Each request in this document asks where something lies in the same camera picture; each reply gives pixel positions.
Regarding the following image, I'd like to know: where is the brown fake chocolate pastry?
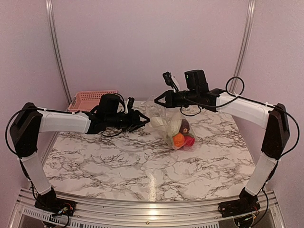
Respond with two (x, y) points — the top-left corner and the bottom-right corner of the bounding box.
(179, 119), (190, 135)

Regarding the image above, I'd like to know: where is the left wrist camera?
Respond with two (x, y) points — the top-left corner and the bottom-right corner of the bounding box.
(125, 97), (134, 114)

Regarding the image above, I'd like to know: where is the left aluminium frame post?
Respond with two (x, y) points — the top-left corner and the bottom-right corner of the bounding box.
(46, 0), (72, 104)

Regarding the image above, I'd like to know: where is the white fake daikon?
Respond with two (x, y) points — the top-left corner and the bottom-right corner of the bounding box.
(150, 116), (168, 131)

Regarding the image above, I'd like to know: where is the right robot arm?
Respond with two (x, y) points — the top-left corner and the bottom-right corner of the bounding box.
(154, 70), (290, 213)

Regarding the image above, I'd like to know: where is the right aluminium frame post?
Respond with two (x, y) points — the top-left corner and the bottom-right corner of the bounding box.
(232, 0), (257, 77)

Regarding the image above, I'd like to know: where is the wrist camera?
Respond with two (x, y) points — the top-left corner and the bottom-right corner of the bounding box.
(162, 72), (180, 92)
(125, 97), (134, 114)

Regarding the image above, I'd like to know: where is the red fake apple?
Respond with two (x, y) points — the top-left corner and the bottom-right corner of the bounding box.
(184, 135), (195, 147)

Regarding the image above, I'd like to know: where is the pink plastic basket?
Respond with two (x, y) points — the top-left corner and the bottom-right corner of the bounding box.
(68, 90), (118, 112)

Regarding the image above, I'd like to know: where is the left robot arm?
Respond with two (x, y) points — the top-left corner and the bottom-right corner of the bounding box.
(5, 94), (150, 211)

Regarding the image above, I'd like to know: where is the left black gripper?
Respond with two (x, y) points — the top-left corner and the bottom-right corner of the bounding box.
(105, 108), (150, 132)

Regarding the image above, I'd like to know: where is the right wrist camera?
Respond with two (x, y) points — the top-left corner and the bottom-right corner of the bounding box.
(162, 72), (180, 92)

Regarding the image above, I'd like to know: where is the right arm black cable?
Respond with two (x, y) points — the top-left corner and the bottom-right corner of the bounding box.
(179, 76), (299, 157)

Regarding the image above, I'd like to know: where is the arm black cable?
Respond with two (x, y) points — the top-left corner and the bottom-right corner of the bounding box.
(6, 94), (133, 159)
(179, 76), (299, 157)

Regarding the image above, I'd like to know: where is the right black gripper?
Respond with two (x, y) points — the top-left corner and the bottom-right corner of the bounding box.
(154, 89), (199, 108)

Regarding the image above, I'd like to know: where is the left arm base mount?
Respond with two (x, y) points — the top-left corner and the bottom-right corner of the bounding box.
(35, 198), (76, 216)

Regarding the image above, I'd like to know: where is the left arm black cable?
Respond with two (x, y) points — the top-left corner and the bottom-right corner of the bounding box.
(6, 94), (133, 159)

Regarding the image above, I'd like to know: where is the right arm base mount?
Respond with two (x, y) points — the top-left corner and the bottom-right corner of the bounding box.
(218, 199), (261, 218)

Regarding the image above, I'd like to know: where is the aluminium frame post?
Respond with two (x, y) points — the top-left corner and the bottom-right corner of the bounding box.
(232, 0), (257, 77)
(46, 0), (72, 104)

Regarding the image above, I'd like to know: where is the orange fake fruit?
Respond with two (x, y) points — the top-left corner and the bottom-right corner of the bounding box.
(172, 133), (185, 148)

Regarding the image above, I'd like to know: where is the aluminium front rail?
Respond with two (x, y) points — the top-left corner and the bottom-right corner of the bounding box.
(8, 188), (286, 228)

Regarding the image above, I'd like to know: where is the clear zip top bag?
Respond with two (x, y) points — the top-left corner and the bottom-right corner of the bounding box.
(143, 96), (196, 150)

